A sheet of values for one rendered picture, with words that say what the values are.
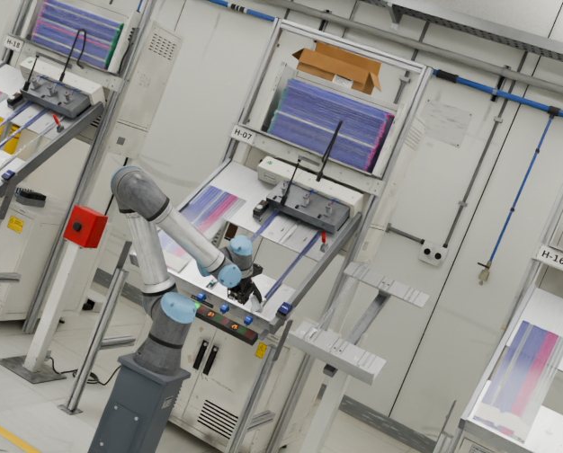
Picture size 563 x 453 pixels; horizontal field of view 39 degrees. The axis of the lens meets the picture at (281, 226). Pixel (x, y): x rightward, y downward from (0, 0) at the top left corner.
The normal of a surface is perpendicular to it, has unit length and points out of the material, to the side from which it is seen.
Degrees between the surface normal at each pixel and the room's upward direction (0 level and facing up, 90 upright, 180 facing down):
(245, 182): 45
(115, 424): 90
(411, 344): 90
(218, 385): 90
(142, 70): 90
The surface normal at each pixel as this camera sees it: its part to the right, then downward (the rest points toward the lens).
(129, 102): 0.85, 0.37
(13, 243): -0.38, -0.07
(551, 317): 0.00, -0.71
